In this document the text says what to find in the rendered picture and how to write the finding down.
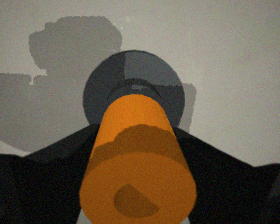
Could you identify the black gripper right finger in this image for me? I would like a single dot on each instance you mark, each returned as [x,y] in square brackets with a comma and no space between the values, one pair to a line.
[229,191]

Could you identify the orange knob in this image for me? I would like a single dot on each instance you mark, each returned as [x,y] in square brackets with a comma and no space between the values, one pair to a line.
[137,173]

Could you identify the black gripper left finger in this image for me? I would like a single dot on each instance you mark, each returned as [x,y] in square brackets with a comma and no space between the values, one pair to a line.
[43,187]

